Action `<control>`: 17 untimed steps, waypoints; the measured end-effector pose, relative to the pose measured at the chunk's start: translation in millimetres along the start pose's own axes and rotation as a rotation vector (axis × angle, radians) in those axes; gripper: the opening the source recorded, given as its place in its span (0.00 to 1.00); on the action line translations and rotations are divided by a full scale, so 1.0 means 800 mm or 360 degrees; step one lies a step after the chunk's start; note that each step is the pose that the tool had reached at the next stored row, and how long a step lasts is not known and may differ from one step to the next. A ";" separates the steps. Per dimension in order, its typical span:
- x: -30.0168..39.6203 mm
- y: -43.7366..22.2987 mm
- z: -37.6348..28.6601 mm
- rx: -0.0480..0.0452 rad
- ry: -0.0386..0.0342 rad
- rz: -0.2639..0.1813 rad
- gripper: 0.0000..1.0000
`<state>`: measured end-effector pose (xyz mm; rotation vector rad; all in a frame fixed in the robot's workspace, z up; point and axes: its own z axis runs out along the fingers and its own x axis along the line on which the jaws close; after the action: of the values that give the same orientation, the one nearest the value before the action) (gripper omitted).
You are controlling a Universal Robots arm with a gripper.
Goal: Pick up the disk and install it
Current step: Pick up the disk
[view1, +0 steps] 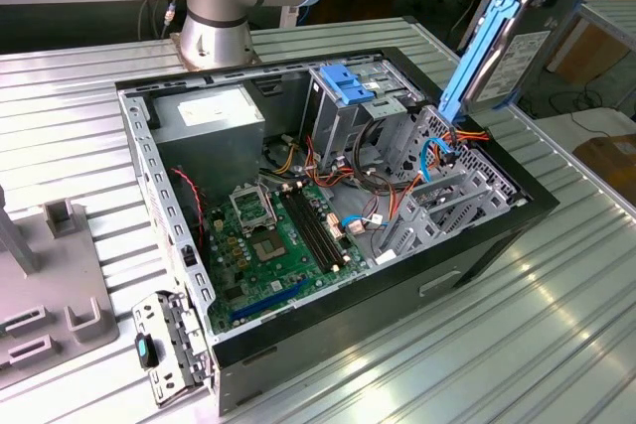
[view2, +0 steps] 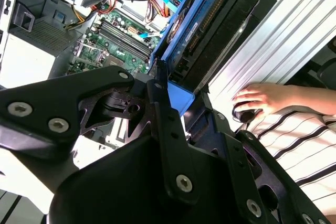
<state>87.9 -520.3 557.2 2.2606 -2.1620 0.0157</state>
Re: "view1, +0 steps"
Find hard disk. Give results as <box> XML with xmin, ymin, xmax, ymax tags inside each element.
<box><xmin>435</xmin><ymin>0</ymin><xmax>595</xmax><ymax>123</ymax></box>

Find silver disk bay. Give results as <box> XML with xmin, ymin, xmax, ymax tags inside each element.
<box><xmin>372</xmin><ymin>165</ymin><xmax>504</xmax><ymax>266</ymax></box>

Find brown cardboard box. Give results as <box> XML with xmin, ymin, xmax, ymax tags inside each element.
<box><xmin>573</xmin><ymin>134</ymin><xmax>636</xmax><ymax>200</ymax></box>
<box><xmin>549</xmin><ymin>21</ymin><xmax>630</xmax><ymax>85</ymax></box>

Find blue drive cage latch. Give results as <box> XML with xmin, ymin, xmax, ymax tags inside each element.
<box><xmin>320</xmin><ymin>64</ymin><xmax>371</xmax><ymax>106</ymax></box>

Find silver drive cage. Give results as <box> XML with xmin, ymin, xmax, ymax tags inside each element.
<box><xmin>301</xmin><ymin>59</ymin><xmax>424</xmax><ymax>173</ymax></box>

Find black RAM slot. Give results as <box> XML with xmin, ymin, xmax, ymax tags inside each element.
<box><xmin>280</xmin><ymin>187</ymin><xmax>335</xmax><ymax>275</ymax></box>
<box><xmin>285</xmin><ymin>186</ymin><xmax>340</xmax><ymax>272</ymax></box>
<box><xmin>290</xmin><ymin>184</ymin><xmax>345</xmax><ymax>269</ymax></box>
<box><xmin>295</xmin><ymin>183</ymin><xmax>351</xmax><ymax>266</ymax></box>

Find socket locking lever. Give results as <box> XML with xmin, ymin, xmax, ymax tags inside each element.
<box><xmin>262</xmin><ymin>186</ymin><xmax>280</xmax><ymax>234</ymax></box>

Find grey power supply unit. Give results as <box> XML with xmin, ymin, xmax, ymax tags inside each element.
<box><xmin>148</xmin><ymin>84</ymin><xmax>267</xmax><ymax>207</ymax></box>

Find silver socket cover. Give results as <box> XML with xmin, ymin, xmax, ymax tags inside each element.
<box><xmin>229</xmin><ymin>187</ymin><xmax>276</xmax><ymax>229</ymax></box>

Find CPU socket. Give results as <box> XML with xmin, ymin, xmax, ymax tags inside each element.
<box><xmin>249</xmin><ymin>230</ymin><xmax>291</xmax><ymax>267</ymax></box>

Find black PC case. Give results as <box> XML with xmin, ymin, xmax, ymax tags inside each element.
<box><xmin>113</xmin><ymin>45</ymin><xmax>561</xmax><ymax>418</ymax></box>

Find green motherboard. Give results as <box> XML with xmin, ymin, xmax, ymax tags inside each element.
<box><xmin>201</xmin><ymin>180</ymin><xmax>372</xmax><ymax>336</ymax></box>

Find blue expansion slot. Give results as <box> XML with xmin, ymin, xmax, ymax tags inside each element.
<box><xmin>230</xmin><ymin>277</ymin><xmax>308</xmax><ymax>325</ymax></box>

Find black blue retainer latch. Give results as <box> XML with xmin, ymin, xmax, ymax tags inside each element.
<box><xmin>134</xmin><ymin>333</ymin><xmax>161</xmax><ymax>371</ymax></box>

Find grey parts rack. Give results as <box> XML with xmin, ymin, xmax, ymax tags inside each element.
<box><xmin>0</xmin><ymin>184</ymin><xmax>120</xmax><ymax>388</ymax></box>

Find white metal frame table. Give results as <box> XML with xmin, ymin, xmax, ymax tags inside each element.
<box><xmin>546</xmin><ymin>0</ymin><xmax>636</xmax><ymax>112</ymax></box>

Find orange red power wire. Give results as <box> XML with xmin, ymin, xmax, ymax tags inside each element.
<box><xmin>443</xmin><ymin>128</ymin><xmax>492</xmax><ymax>168</ymax></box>

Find blue SATA data wire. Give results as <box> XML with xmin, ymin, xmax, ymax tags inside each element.
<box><xmin>341</xmin><ymin>133</ymin><xmax>459</xmax><ymax>237</ymax></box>

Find orange red wire bundle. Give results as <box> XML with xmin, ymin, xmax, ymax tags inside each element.
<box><xmin>302</xmin><ymin>138</ymin><xmax>416</xmax><ymax>226</ymax></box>

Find yellow black power wire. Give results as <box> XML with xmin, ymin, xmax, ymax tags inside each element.
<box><xmin>265</xmin><ymin>133</ymin><xmax>299</xmax><ymax>175</ymax></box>

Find red black twisted wire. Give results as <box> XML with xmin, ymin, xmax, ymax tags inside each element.
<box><xmin>167</xmin><ymin>167</ymin><xmax>206</xmax><ymax>260</ymax></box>

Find silver slot retainer bracket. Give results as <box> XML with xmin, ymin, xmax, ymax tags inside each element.
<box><xmin>131</xmin><ymin>289</ymin><xmax>218</xmax><ymax>408</ymax></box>

